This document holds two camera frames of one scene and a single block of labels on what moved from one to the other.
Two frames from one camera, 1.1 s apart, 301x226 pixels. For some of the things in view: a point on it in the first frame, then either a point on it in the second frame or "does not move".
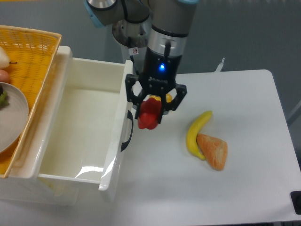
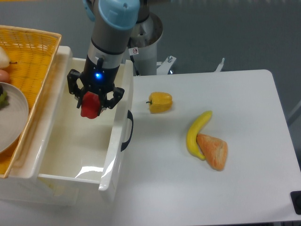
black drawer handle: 130,116 does not move
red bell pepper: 150,111 → 90,105
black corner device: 296,198 does not move
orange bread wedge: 214,150 does not move
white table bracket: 219,66 does not move
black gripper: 158,75 → 98,79
